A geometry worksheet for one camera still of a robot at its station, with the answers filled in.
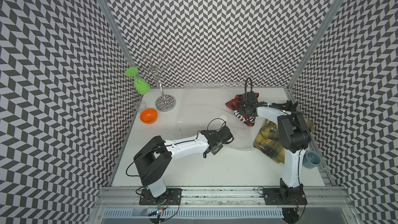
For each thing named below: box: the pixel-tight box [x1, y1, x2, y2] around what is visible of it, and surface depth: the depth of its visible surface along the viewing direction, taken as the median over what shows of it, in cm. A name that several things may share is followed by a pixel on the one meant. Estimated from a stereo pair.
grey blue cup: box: [302, 150, 322, 169], surface depth 81 cm
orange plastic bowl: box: [139, 108, 159, 124], surface depth 101 cm
